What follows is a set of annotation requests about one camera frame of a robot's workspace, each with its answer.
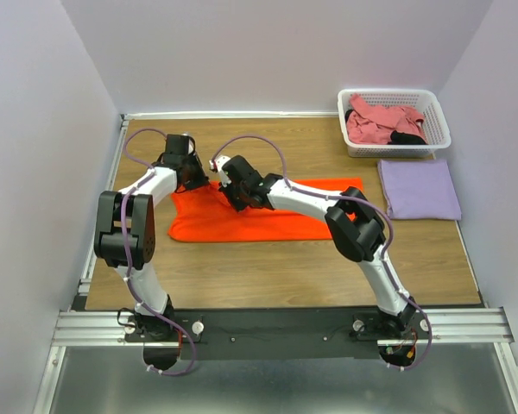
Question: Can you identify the orange t-shirt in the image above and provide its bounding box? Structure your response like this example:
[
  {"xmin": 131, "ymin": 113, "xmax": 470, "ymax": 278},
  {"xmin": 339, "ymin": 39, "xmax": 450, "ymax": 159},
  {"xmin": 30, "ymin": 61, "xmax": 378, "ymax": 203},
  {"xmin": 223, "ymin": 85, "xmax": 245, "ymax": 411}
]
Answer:
[{"xmin": 167, "ymin": 176, "xmax": 364, "ymax": 243}]

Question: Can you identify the black garment in basket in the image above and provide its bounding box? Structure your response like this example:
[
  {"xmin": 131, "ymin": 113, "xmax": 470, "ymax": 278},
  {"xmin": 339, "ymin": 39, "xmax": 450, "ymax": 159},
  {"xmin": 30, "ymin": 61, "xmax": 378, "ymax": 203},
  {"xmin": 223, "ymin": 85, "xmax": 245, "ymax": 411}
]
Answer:
[{"xmin": 344, "ymin": 110, "xmax": 427, "ymax": 146}]

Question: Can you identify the pink t-shirt in basket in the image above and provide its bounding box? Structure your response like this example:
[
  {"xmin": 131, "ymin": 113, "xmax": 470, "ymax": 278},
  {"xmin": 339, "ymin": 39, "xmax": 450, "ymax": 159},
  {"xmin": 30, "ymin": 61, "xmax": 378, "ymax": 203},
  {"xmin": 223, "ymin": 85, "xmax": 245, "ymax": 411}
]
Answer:
[{"xmin": 344, "ymin": 94, "xmax": 427, "ymax": 146}]

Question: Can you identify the aluminium frame rail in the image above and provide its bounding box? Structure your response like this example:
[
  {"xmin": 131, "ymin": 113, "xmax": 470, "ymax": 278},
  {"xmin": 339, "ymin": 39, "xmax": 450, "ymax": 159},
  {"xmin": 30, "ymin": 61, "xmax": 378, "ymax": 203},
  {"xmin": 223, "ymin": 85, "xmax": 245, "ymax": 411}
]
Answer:
[{"xmin": 33, "ymin": 112, "xmax": 518, "ymax": 414}]

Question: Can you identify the folded lavender t-shirt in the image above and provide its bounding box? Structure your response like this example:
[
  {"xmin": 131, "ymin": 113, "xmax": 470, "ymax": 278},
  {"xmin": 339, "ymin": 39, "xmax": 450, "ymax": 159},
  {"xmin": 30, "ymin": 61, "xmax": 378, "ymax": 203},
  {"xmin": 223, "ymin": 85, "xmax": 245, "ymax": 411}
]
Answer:
[{"xmin": 377, "ymin": 160, "xmax": 462, "ymax": 221}]

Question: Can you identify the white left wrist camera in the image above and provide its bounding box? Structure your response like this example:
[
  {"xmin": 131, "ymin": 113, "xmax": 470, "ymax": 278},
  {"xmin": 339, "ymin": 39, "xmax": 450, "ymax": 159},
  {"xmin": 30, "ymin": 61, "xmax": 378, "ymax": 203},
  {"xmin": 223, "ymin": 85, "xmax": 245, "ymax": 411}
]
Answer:
[{"xmin": 186, "ymin": 135, "xmax": 196, "ymax": 154}]

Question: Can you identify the white plastic laundry basket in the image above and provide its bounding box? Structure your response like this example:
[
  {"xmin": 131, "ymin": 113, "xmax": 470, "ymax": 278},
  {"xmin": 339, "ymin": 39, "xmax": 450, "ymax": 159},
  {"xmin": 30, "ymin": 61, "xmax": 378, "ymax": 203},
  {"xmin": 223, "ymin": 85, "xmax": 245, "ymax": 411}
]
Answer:
[{"xmin": 338, "ymin": 88, "xmax": 452, "ymax": 158}]

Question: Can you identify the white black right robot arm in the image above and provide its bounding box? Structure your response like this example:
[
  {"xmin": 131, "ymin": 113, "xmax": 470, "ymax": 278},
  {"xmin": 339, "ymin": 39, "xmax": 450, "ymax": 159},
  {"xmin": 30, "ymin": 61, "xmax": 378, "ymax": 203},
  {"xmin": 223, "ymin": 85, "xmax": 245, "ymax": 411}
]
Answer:
[{"xmin": 210, "ymin": 155, "xmax": 415, "ymax": 338}]

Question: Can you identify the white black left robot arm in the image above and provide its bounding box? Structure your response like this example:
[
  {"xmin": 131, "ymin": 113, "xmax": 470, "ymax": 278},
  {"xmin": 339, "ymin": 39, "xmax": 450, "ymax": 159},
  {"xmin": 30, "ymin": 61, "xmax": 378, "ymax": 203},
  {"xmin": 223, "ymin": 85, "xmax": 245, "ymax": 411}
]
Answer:
[{"xmin": 93, "ymin": 128, "xmax": 209, "ymax": 341}]

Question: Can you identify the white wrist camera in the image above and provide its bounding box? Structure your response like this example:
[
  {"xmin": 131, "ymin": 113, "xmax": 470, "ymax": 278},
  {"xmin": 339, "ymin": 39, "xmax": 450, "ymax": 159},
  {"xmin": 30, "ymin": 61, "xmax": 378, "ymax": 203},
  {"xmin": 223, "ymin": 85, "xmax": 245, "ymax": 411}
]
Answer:
[
  {"xmin": 186, "ymin": 135, "xmax": 196, "ymax": 154},
  {"xmin": 209, "ymin": 155, "xmax": 231, "ymax": 173}
]

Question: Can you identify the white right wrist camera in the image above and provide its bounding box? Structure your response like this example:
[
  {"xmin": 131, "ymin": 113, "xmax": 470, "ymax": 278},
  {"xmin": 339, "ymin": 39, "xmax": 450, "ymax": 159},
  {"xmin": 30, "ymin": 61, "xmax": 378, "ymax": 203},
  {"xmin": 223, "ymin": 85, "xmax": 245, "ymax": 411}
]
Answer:
[{"xmin": 209, "ymin": 155, "xmax": 231, "ymax": 173}]

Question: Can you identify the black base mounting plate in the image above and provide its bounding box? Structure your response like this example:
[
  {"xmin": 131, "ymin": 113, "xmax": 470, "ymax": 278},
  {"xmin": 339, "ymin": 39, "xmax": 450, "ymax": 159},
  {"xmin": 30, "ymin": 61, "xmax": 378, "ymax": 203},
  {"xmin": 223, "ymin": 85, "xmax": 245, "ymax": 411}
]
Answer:
[{"xmin": 119, "ymin": 306, "xmax": 432, "ymax": 373}]

